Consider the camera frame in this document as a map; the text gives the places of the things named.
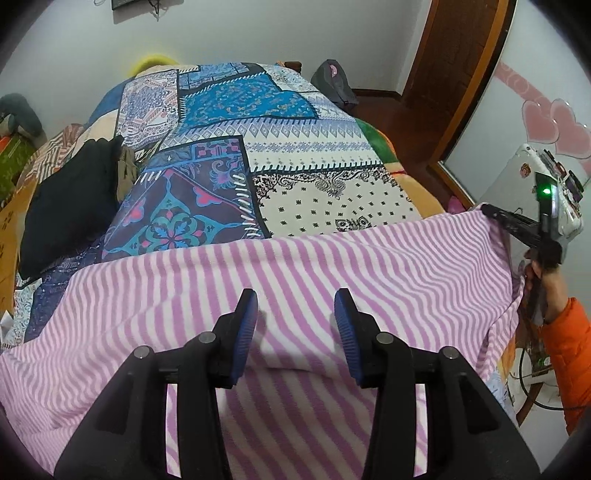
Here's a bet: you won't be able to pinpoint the person's right hand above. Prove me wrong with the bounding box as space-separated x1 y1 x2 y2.
523 250 572 325

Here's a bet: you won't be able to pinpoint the white appliance with stickers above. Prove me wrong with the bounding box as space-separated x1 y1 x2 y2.
480 143 591 222

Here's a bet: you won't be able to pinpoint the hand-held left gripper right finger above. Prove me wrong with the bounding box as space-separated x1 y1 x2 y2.
333 287 541 480

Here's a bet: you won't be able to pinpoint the grey backpack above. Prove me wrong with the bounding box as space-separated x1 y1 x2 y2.
310 58 360 108

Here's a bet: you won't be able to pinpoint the green storage bag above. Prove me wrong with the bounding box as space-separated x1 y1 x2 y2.
0 133 40 197

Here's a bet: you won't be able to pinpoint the orange striped blanket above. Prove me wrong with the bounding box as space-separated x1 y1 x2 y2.
21 121 121 185

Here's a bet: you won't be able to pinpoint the white sliding wardrobe door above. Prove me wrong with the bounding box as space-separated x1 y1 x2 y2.
438 0 591 213

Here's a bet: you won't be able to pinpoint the grey plush toy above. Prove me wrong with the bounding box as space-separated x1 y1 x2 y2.
0 93 46 139

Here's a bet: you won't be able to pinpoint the yellow foam tube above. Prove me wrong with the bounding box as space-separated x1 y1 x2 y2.
129 53 178 77

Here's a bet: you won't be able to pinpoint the person's right forearm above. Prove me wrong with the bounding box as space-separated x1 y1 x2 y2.
540 296 591 437

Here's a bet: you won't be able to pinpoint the olive folded cloth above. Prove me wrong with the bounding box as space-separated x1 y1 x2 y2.
115 147 160 204

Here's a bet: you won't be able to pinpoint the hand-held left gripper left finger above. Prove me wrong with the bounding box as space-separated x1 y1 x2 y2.
53 288 259 480

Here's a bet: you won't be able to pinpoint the blue patchwork bedspread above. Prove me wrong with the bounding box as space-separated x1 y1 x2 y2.
9 62 426 342

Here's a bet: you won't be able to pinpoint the brown wooden door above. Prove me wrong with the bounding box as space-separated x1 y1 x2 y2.
402 0 518 208

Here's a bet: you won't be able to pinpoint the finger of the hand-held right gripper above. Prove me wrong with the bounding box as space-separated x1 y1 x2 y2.
481 204 546 254

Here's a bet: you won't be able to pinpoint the pink heart sticker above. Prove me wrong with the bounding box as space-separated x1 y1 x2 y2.
522 98 561 145

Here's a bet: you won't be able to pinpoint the pink striped pants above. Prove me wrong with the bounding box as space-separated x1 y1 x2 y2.
0 203 527 480

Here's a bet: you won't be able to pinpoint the black folded clothes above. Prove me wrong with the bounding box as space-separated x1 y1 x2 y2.
19 135 126 280

